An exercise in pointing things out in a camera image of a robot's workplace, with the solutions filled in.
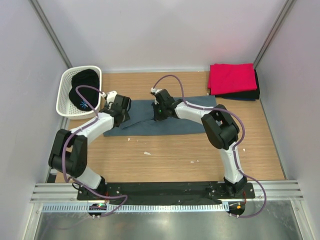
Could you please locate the blue-grey t shirt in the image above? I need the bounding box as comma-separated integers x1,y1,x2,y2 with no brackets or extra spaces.
102,94,217,138

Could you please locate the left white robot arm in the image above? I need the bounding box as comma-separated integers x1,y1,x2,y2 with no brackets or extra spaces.
48,91,132,200

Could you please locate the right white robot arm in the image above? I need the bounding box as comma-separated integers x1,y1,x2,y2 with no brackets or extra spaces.
150,88,247,198

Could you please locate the black t shirt in basket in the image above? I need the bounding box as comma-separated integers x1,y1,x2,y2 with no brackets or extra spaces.
68,69,100,112

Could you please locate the white perforated plastic basket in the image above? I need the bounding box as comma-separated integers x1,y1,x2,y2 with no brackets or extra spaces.
56,65,102,120

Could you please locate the folded red t shirt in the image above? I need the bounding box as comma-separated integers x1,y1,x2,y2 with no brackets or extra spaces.
207,63,258,96

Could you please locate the folded navy t shirt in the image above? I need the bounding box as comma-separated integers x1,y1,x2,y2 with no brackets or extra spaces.
223,97,256,102

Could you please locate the folded black t shirt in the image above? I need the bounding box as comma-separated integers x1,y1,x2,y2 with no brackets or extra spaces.
208,70,260,100

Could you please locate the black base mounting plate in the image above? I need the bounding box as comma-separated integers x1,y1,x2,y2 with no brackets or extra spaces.
76,181,256,206

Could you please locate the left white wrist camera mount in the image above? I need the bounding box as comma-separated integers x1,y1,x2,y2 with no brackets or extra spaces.
100,90,118,103

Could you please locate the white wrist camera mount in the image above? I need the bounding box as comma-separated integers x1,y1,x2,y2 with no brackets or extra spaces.
150,87,162,96
100,90,118,103

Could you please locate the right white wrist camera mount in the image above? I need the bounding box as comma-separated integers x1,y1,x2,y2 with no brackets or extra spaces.
150,87,162,96

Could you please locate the white slotted cable duct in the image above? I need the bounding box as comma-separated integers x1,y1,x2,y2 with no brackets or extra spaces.
42,202,229,214

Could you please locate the aluminium frame rail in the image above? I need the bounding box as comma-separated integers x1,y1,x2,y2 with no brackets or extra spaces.
30,180,304,203

